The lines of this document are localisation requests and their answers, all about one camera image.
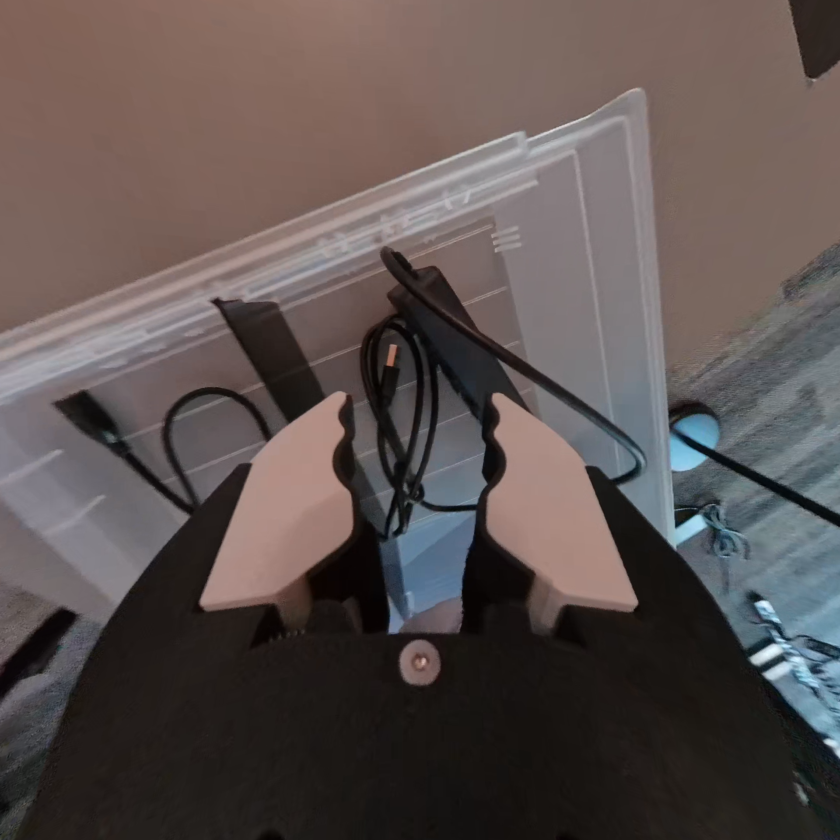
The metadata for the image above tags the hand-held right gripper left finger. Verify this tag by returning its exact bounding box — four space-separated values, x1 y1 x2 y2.
198 391 362 626

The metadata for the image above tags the grey cable tangle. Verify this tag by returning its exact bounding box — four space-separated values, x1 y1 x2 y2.
676 502 750 560

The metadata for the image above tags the clear plastic organizer box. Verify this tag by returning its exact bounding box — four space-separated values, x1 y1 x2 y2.
0 87 672 624

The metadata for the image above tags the round foot with black rod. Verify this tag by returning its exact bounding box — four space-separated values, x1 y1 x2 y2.
668 402 840 521

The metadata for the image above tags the dark bar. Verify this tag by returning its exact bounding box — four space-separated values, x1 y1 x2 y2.
0 609 78 698

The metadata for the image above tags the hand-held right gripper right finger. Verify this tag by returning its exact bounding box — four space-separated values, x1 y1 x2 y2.
476 392 639 632

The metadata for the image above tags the black white striped strap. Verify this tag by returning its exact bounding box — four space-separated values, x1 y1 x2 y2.
745 589 840 756

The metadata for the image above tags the black hub cord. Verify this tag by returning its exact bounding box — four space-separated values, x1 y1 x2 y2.
112 387 274 516
379 246 649 513

